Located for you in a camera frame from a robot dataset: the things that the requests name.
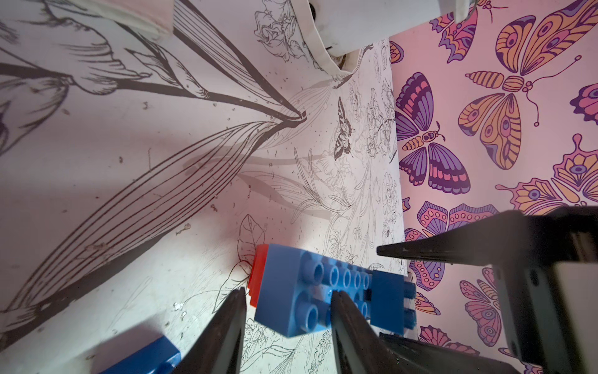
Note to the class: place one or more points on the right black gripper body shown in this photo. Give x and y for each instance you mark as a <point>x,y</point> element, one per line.
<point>549,315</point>

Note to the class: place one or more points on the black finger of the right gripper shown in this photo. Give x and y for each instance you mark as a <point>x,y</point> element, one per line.
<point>417,357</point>
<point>510,236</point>

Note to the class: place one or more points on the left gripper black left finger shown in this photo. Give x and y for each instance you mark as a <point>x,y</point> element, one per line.
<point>219,347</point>

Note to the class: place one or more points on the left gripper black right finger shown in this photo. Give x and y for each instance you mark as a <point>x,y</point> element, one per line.
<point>357,348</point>

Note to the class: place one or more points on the small blue lego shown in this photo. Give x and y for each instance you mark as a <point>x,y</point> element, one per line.
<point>158,357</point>
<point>388,294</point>

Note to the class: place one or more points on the red long lego top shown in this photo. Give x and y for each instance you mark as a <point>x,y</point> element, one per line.
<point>256,276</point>

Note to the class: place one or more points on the blue long lego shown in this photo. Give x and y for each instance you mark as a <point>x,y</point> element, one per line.
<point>297,288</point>

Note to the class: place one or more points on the potted green plant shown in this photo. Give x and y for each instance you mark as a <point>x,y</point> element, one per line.
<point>335,31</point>

